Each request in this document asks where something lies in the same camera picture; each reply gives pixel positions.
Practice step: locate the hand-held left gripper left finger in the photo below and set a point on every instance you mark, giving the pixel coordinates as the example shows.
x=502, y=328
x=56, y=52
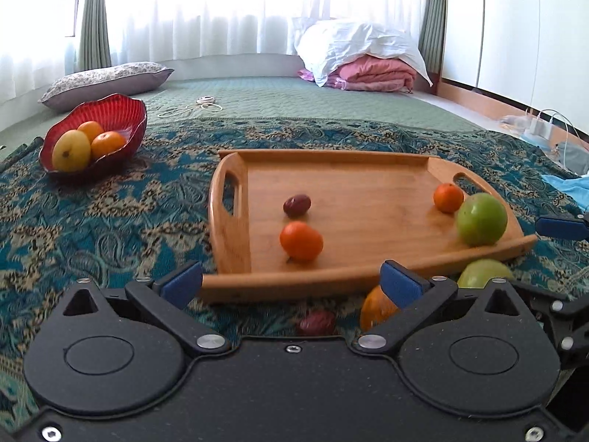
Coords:
x=180, y=285

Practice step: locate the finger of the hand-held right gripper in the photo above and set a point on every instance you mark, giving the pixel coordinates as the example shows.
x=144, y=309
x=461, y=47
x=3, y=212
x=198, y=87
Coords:
x=557, y=228
x=570, y=315

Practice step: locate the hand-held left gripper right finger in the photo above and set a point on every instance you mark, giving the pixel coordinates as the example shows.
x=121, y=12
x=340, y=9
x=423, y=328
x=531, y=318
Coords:
x=401, y=286

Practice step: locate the green apple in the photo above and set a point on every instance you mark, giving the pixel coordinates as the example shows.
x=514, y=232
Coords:
x=483, y=271
x=481, y=219

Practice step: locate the light blue cloth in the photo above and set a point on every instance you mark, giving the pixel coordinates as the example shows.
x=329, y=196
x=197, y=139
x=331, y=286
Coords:
x=568, y=188

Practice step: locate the grey pouch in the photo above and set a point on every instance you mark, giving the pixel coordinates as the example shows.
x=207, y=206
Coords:
x=575, y=156

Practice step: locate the teal paisley blanket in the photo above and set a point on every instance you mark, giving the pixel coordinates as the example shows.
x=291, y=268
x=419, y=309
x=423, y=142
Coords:
x=138, y=221

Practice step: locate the small orange tangerine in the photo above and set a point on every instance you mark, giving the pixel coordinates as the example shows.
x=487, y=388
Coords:
x=448, y=198

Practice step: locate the white charger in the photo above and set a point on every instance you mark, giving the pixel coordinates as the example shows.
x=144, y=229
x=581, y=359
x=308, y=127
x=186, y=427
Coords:
x=539, y=128

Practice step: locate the orange tomato on tray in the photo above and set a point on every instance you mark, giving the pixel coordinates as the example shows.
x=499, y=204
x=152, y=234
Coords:
x=301, y=241

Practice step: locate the yellow mango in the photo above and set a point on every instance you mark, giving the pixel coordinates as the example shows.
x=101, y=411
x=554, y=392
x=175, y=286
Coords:
x=71, y=151

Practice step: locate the red glass bowl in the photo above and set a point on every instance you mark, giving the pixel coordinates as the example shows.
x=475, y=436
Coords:
x=120, y=110

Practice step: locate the white wardrobe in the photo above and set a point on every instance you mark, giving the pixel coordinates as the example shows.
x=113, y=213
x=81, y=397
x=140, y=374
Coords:
x=515, y=23

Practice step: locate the folded pink blanket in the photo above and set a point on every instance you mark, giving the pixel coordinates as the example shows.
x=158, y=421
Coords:
x=377, y=73

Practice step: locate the green quilted bed cover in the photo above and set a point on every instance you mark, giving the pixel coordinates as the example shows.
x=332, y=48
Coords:
x=285, y=96

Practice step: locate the floral grey pillow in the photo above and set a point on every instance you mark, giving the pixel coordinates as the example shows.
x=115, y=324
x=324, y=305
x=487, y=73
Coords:
x=106, y=80

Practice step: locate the white pillow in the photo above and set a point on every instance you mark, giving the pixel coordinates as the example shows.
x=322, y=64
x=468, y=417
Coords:
x=359, y=41

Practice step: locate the green curtain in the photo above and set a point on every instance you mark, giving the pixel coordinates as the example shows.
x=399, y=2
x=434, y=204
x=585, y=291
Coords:
x=435, y=9
x=94, y=18

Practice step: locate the white sheer curtain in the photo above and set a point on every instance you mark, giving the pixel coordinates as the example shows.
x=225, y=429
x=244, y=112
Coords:
x=207, y=9

